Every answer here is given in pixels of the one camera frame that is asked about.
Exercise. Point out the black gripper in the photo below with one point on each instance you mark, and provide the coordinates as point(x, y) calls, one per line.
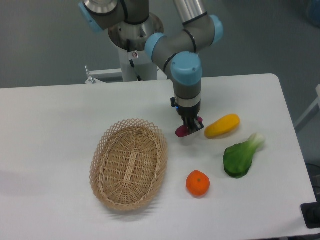
point(191, 121)

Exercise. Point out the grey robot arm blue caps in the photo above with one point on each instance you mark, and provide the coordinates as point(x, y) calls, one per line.
point(176, 56)

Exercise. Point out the white metal base frame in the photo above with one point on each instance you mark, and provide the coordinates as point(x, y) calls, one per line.
point(105, 73)

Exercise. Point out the white frame at right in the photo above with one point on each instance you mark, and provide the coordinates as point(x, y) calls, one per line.
point(311, 111)

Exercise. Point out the purple sweet potato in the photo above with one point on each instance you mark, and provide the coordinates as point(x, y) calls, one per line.
point(179, 132)

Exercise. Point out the yellow mango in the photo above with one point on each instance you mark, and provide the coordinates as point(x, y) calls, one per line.
point(224, 125)

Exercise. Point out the black box at table edge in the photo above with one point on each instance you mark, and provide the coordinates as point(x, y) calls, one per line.
point(311, 214)

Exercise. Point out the green bok choy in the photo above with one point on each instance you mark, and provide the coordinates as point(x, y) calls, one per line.
point(238, 159)

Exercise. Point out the orange tangerine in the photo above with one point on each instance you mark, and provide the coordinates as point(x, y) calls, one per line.
point(197, 183)

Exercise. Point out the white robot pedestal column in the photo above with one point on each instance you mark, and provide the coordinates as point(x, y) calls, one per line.
point(130, 40)

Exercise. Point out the woven wicker basket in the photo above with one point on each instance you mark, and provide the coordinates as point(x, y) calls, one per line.
point(129, 165)

